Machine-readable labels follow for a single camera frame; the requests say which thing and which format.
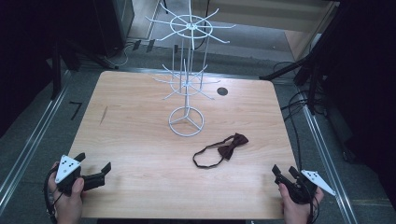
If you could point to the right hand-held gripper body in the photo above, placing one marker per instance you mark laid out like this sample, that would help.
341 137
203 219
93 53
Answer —
303 189

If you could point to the person's right hand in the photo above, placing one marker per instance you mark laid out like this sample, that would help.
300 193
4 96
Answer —
295 213

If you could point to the black metal stand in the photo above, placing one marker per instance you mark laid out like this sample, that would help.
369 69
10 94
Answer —
311 71
56 71

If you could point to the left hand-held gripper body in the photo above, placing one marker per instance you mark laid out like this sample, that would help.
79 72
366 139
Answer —
66 169

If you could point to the dark round table grommet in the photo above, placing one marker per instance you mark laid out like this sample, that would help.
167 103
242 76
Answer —
222 91

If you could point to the person's left hand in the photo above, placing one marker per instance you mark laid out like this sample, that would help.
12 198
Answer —
69 207

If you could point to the dark cabinet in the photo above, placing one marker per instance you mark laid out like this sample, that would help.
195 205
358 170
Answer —
113 25

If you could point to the metal floor rail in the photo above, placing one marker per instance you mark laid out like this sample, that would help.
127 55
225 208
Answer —
330 161
29 146

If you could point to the dark brown bow tie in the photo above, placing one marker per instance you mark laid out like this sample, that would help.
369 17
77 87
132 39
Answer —
232 146

